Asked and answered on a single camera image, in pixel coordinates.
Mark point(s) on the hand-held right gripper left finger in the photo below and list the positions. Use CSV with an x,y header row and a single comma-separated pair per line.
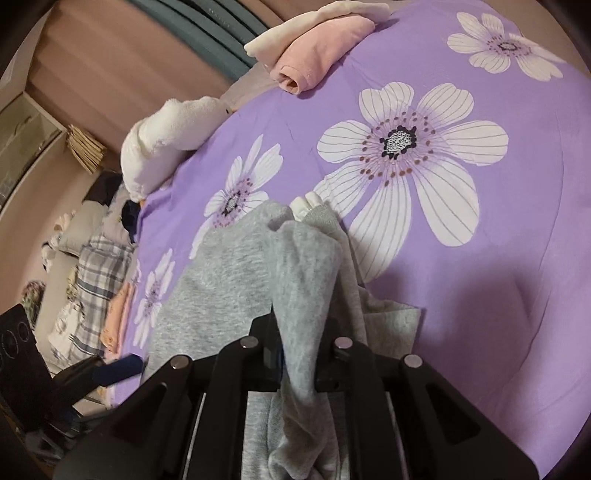
x,y
231,369

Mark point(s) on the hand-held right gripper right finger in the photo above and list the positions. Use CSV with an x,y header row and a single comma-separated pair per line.
x,y
364,374

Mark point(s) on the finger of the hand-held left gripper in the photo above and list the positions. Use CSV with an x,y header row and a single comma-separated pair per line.
x,y
117,367

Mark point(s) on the grey printed sweatshirt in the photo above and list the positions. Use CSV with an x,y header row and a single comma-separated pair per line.
x,y
231,286

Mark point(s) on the dark navy clothes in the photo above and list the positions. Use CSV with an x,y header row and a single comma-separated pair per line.
x,y
130,219

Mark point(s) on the orange patterned folded garment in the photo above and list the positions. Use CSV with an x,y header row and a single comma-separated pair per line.
x,y
119,318

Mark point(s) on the plaid cloth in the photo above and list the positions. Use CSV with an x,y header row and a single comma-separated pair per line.
x,y
92,286

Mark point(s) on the grey pillow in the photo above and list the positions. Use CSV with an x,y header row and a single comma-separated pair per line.
x,y
81,228

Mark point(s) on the purple floral bedsheet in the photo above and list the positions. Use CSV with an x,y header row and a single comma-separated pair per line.
x,y
461,230

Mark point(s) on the hanging paper stack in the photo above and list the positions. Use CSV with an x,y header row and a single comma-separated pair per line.
x,y
85,147

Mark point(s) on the beige curtain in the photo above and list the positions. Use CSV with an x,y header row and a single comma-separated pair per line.
x,y
115,60

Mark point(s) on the pink folded garment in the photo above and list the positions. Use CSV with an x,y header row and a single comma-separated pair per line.
x,y
318,50

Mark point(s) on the teal curtain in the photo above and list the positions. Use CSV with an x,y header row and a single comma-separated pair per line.
x,y
203,32

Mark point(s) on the cream folded garment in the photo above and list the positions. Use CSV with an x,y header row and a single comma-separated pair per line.
x,y
295,32

